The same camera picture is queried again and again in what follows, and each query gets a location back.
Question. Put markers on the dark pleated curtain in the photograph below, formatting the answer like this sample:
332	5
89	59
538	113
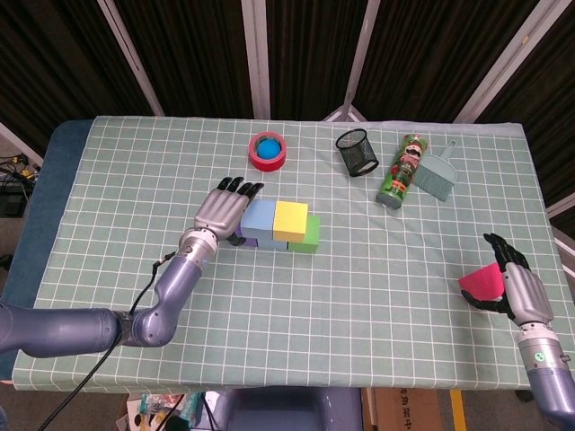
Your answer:
202	54

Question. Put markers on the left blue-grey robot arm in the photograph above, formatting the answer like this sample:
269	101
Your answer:
67	330

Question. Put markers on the green checkered tablecloth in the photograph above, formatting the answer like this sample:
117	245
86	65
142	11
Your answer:
314	323

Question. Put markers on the red tape roll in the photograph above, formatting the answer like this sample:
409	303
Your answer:
265	165

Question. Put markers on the colourful printed bag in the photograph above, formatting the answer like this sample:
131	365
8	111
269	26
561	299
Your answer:
153	408

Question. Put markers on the black electronics box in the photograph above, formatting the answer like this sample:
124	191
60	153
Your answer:
11	202

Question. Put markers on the brown cardboard box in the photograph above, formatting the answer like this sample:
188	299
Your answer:
404	410

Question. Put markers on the green chips can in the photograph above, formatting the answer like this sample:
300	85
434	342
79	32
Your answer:
402	175

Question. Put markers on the purple cube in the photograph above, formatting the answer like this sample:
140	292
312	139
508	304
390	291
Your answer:
249	243

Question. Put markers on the white frame post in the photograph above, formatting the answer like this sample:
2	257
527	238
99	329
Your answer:
130	58
563	204
361	58
507	58
257	58
18	141

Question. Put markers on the light blue cube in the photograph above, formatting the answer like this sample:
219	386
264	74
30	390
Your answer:
257	220
271	244

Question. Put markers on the blue ball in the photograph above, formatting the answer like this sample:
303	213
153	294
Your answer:
268	149

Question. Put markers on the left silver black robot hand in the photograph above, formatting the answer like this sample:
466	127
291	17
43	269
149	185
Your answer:
222	211

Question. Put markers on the yellow cube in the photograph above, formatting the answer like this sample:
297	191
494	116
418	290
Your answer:
289	220

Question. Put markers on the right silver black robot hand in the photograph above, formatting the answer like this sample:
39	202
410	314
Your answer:
525	292

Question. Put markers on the blue-grey robot torso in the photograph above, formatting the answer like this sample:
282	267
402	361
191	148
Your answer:
287	410

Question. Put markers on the pale blue hand brush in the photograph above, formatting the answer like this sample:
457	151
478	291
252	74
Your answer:
436	177

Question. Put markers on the green cube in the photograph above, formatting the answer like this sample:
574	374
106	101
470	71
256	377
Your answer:
310	233

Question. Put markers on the pink red cube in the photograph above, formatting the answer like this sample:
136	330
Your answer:
483	283

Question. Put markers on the black mesh pen cup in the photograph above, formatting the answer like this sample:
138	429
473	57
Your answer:
359	157

